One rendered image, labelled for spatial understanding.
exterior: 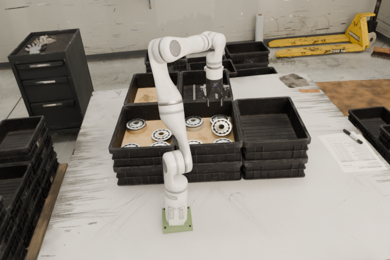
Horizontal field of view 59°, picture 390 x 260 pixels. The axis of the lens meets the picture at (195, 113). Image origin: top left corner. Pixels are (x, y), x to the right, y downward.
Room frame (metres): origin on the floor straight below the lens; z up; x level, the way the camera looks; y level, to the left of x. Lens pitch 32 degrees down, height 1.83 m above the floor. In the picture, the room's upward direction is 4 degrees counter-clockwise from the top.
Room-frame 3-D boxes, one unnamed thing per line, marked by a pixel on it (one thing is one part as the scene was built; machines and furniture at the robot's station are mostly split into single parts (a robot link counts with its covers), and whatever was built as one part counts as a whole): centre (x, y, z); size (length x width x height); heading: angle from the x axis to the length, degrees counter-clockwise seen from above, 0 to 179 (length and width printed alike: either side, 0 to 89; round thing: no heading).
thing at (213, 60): (1.41, -0.11, 1.29); 0.09 x 0.07 x 0.15; 51
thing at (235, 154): (1.40, -0.06, 0.87); 0.40 x 0.30 x 0.11; 178
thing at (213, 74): (1.44, -0.10, 1.19); 0.11 x 0.09 x 0.06; 177
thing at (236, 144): (1.40, -0.06, 0.92); 0.40 x 0.30 x 0.02; 178
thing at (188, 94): (1.80, -0.07, 0.87); 0.40 x 0.30 x 0.11; 178
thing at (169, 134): (1.41, 0.17, 0.86); 0.10 x 0.10 x 0.01
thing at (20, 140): (1.93, 1.22, 0.37); 0.40 x 0.30 x 0.45; 4
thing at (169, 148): (1.41, 0.24, 0.92); 0.40 x 0.30 x 0.02; 178
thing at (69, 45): (2.88, 1.23, 0.45); 0.60 x 0.45 x 0.90; 4
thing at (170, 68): (3.15, 0.25, 0.37); 0.40 x 0.30 x 0.45; 94
